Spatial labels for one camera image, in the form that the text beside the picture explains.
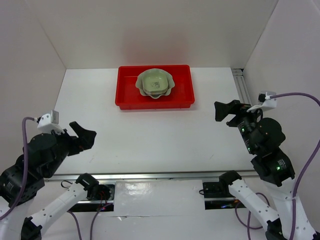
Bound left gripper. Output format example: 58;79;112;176
44;120;97;177

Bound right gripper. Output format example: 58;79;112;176
212;97;266;152

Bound large green scalloped bowl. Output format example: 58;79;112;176
135;68;176;100

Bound green square plate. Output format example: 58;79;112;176
142;74;169;95

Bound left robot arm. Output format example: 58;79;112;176
0;118;102;240

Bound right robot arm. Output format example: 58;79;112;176
214;100;320;240

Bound red plastic bin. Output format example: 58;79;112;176
115;64;195;110

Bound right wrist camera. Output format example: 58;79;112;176
247;91;277;112

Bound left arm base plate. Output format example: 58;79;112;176
70;183;116;213

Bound front aluminium rail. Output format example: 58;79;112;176
44;170;258;182

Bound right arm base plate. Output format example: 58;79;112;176
199;181;245;210

